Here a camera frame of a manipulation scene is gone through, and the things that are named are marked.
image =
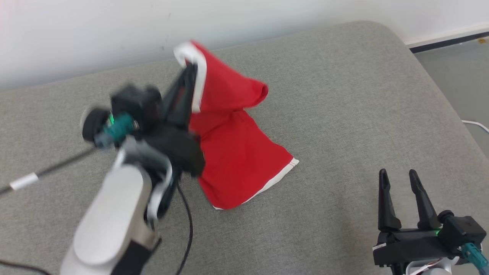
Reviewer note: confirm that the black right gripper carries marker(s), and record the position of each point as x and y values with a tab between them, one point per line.
412	246

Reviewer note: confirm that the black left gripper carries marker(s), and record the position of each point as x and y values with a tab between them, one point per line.
179	149

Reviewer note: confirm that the red shorts white trim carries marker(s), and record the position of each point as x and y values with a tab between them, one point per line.
237	160

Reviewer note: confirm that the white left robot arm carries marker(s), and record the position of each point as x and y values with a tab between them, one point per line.
110	221

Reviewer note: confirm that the left wrist teal connector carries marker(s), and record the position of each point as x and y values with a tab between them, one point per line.
118	128

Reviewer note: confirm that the wrist teal connector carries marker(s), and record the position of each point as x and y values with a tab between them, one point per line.
118	128
475	258

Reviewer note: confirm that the right wrist teal connector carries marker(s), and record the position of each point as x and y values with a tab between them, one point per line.
475	258

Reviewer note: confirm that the dark skirting board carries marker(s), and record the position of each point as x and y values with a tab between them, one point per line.
447	42

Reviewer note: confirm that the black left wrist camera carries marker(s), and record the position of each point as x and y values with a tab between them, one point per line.
133	103

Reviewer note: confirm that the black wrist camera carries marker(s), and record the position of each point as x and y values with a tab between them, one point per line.
133	103
462	229

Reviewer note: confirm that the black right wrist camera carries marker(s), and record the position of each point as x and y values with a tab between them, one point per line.
462	229

